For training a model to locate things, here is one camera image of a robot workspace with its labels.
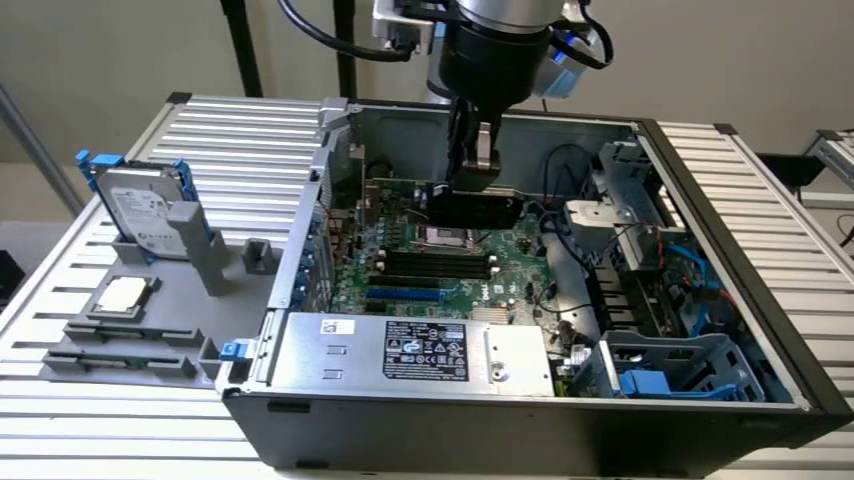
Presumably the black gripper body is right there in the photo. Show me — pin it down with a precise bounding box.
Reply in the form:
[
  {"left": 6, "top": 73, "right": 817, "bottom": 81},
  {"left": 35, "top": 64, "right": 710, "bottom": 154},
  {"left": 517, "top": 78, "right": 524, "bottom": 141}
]
[{"left": 437, "top": 21, "right": 554, "bottom": 120}]

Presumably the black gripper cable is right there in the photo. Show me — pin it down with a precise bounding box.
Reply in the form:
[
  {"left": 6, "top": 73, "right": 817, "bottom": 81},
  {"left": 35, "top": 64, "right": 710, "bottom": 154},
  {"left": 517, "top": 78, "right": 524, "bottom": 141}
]
[{"left": 557, "top": 0, "right": 617, "bottom": 72}]

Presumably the black box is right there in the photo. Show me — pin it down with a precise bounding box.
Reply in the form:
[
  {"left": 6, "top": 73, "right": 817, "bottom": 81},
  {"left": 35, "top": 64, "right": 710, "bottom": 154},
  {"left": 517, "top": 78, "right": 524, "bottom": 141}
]
[{"left": 752, "top": 151, "right": 824, "bottom": 190}]

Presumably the grey parts rack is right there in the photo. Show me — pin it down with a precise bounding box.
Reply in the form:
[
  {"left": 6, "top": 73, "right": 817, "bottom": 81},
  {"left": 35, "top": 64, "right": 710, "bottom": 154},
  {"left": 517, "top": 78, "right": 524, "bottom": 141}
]
[{"left": 39, "top": 201, "right": 287, "bottom": 392}]

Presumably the black wire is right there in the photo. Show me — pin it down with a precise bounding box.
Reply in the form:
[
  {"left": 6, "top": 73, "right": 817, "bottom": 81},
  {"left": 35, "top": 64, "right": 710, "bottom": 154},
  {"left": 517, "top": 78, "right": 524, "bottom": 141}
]
[{"left": 541, "top": 143, "right": 596, "bottom": 207}]

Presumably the silver hard disk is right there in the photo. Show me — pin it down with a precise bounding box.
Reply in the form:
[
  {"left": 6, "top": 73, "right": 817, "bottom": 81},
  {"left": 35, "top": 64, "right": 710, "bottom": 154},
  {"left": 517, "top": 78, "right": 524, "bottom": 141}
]
[{"left": 93, "top": 166, "right": 197, "bottom": 261}]

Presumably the black open PC case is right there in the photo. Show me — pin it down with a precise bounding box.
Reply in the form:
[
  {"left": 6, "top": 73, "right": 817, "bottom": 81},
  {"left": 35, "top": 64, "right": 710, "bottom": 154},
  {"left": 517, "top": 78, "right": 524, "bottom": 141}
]
[{"left": 214, "top": 96, "right": 854, "bottom": 471}]

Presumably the black stand pole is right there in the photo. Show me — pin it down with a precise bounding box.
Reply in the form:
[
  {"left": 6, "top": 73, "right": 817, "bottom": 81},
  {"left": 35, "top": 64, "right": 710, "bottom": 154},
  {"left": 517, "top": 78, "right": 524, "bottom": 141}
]
[
  {"left": 222, "top": 0, "right": 266, "bottom": 99},
  {"left": 333, "top": 0, "right": 361, "bottom": 102}
]

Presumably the black RAM slot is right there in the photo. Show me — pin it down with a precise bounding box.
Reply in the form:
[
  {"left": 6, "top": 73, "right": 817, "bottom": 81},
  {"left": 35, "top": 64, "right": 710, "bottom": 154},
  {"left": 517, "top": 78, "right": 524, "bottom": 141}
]
[
  {"left": 386, "top": 254, "right": 500, "bottom": 269},
  {"left": 385, "top": 260, "right": 500, "bottom": 276},
  {"left": 384, "top": 266, "right": 500, "bottom": 282},
  {"left": 388, "top": 248, "right": 500, "bottom": 262}
]

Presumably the blue expansion slot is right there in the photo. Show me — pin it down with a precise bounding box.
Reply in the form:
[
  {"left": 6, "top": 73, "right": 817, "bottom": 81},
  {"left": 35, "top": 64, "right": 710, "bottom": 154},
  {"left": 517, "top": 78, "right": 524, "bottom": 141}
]
[{"left": 365, "top": 286, "right": 444, "bottom": 304}]

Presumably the grey card retention bracket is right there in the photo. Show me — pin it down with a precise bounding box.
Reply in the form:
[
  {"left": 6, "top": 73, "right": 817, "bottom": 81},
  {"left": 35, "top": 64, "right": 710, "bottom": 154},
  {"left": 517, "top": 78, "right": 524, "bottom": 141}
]
[{"left": 315, "top": 96, "right": 368, "bottom": 134}]

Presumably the green motherboard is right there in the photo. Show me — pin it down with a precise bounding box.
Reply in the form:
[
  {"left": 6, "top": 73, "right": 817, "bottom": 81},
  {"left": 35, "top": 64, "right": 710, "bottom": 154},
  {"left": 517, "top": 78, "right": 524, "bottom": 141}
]
[{"left": 329, "top": 175, "right": 604, "bottom": 352}]

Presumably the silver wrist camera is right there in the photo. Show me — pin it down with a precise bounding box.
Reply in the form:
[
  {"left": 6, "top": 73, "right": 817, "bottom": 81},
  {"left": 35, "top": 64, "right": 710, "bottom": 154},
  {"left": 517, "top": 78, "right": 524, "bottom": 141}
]
[{"left": 370, "top": 0, "right": 437, "bottom": 55}]

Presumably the silver CPU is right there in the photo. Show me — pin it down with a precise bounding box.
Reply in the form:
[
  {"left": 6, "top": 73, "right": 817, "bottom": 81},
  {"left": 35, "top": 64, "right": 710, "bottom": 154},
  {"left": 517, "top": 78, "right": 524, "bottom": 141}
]
[{"left": 91, "top": 275, "right": 154, "bottom": 319}]

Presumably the slatted metal side table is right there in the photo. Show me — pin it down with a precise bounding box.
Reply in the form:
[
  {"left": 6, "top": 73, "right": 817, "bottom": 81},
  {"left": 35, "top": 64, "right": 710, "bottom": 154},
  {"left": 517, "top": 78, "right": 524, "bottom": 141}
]
[{"left": 799, "top": 127, "right": 854, "bottom": 211}]

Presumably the black expansion slot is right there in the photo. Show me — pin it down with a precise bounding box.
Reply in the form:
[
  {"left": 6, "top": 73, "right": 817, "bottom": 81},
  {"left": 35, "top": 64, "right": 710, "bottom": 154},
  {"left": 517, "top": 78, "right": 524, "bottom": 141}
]
[{"left": 369, "top": 276, "right": 444, "bottom": 291}]

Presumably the grey plastic drive cage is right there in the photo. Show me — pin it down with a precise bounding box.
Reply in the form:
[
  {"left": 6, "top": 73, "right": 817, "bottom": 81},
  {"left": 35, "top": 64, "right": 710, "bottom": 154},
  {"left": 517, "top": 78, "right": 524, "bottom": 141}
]
[{"left": 585, "top": 328, "right": 768, "bottom": 402}]

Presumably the small motherboard heatsink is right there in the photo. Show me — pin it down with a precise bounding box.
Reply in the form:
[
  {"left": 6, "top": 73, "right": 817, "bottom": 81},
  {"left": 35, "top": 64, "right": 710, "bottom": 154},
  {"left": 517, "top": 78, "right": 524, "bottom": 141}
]
[{"left": 469, "top": 304, "right": 517, "bottom": 322}]

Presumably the blue wire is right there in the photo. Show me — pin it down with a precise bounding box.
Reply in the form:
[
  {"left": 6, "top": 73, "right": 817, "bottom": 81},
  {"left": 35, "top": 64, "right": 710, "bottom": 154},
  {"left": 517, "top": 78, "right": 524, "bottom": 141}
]
[{"left": 658, "top": 242, "right": 729, "bottom": 343}]

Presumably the blue drive cage latch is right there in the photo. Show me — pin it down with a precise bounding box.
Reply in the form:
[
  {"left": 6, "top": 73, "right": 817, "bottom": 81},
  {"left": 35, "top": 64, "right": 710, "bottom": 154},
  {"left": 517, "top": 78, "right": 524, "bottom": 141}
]
[{"left": 618, "top": 368, "right": 673, "bottom": 400}]

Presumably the blue disk carrier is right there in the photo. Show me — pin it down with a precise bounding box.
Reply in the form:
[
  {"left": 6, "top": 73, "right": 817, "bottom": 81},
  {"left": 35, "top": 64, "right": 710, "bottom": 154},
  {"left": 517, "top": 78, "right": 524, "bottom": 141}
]
[{"left": 75, "top": 148, "right": 226, "bottom": 262}]

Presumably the black camera cable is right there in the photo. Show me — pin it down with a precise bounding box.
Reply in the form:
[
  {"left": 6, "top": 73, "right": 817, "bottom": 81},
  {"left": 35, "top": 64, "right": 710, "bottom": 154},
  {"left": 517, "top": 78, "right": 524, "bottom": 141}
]
[{"left": 277, "top": 0, "right": 417, "bottom": 64}]

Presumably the silver power supply unit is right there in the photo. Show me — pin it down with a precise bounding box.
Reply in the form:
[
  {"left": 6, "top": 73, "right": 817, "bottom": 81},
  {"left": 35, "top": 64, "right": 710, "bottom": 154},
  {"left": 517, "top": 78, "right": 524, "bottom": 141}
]
[{"left": 267, "top": 311, "right": 561, "bottom": 398}]

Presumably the grey metal bar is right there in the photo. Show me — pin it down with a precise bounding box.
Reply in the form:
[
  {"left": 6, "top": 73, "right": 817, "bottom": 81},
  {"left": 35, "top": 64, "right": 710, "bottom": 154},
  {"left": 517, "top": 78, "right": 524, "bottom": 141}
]
[{"left": 0, "top": 83, "right": 85, "bottom": 222}]

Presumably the CPU socket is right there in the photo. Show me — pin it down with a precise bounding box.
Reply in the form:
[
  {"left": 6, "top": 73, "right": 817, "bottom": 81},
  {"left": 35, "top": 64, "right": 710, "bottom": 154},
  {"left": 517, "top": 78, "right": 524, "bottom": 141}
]
[{"left": 409, "top": 222, "right": 493, "bottom": 252}]

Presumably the blue case latch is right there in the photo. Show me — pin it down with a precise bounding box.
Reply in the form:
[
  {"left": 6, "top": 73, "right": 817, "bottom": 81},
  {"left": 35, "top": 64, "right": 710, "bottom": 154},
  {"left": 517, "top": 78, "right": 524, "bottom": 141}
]
[{"left": 219, "top": 338, "right": 254, "bottom": 362}]

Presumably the metal disk bay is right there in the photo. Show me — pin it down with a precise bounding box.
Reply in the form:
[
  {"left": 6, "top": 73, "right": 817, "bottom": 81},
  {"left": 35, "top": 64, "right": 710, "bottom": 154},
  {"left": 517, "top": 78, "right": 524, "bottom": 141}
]
[{"left": 561, "top": 140, "right": 690, "bottom": 274}]

